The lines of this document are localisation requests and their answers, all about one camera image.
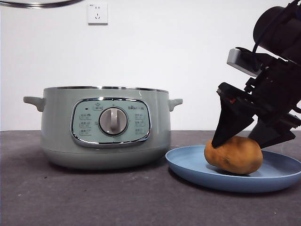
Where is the brown potato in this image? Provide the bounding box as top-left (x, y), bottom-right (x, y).
top-left (204, 136), bottom-right (263, 175)

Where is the blue round plate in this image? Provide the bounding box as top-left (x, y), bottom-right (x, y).
top-left (165, 145), bottom-right (301, 194)

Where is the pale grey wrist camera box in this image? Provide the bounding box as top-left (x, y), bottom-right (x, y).
top-left (227, 47), bottom-right (280, 78)

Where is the white wall socket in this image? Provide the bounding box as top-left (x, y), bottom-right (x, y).
top-left (87, 3), bottom-right (109, 25)

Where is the glass lid with green knob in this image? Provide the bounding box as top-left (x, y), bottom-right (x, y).
top-left (0, 0), bottom-right (86, 9)

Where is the pale green electric steamer pot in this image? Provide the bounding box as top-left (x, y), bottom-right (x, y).
top-left (23, 86), bottom-right (183, 170)

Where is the thin dark camera cable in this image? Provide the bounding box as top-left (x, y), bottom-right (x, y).
top-left (252, 9), bottom-right (294, 69)

